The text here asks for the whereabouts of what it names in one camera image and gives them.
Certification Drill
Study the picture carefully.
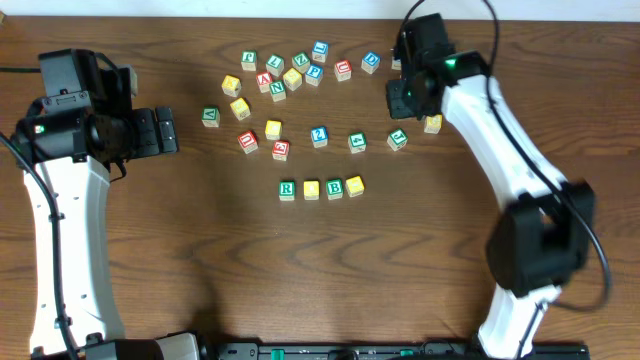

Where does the yellow O block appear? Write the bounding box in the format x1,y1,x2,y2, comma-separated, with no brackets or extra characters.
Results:
303,180,320,200
346,176,365,197

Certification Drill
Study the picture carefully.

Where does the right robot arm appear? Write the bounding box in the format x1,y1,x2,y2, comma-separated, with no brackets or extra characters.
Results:
387,13,595,359

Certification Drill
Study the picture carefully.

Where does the blue D block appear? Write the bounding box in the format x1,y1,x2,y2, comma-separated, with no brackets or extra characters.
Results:
361,51,381,74

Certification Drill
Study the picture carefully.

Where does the green N block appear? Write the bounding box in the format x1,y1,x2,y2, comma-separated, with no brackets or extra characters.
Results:
269,81,286,102

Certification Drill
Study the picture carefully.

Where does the green V block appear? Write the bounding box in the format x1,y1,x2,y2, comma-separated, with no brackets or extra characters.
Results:
201,106,220,128

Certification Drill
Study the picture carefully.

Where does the blue S block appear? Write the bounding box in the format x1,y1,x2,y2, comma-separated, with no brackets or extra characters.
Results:
391,59,401,71

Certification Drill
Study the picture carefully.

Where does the blue block top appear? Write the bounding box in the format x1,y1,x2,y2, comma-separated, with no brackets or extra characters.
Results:
312,41,329,63

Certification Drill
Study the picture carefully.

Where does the green L block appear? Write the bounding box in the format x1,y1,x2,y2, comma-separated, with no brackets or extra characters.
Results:
266,54,285,77

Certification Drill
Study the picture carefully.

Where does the red A block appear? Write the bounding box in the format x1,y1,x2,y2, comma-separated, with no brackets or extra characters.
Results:
256,72,273,93

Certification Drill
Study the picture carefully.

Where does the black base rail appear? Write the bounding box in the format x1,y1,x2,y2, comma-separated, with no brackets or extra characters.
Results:
209,341,591,360

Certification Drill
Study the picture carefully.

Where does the green R block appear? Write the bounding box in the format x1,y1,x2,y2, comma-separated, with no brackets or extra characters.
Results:
278,181,296,201

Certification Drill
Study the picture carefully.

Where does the yellow G block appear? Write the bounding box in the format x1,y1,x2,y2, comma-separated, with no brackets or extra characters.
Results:
424,114,443,134

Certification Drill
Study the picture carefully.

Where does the green 4 block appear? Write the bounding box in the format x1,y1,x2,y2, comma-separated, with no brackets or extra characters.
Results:
348,132,367,154

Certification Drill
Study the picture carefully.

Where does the red u block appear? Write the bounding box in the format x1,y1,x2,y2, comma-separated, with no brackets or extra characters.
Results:
237,130,259,154
334,60,352,82

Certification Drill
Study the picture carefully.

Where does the yellow block near N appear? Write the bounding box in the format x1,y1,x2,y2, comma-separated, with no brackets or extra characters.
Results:
282,68,303,91

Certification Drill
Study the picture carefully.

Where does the green J block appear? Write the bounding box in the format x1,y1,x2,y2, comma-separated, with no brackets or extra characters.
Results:
387,128,408,151

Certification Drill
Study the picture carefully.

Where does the red E block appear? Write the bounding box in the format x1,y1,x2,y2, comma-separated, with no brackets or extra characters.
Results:
272,140,290,161

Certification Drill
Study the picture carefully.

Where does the yellow block far left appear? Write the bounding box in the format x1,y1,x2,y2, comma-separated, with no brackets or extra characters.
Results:
221,75,242,97

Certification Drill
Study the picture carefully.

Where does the green Z block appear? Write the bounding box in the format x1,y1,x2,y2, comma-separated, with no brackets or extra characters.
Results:
292,52,311,74

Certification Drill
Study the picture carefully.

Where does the blue P block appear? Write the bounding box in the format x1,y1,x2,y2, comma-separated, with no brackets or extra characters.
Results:
305,64,324,87

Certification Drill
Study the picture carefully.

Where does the red U block lower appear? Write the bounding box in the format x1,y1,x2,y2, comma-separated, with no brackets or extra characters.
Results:
237,130,259,154

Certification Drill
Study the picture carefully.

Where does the red U block upper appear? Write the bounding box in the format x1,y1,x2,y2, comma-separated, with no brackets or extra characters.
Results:
334,60,352,82

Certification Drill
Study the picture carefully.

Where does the green B block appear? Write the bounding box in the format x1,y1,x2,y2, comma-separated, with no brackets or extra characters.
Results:
326,179,344,200

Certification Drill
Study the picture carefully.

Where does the green block far left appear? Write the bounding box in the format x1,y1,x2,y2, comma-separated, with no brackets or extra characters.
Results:
241,50,257,72

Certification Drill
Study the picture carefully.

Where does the blue 2 block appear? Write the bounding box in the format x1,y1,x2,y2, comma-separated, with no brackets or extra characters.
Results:
311,126,328,148

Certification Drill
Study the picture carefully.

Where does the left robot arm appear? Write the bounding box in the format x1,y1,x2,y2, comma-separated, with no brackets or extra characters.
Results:
5,49,206,359

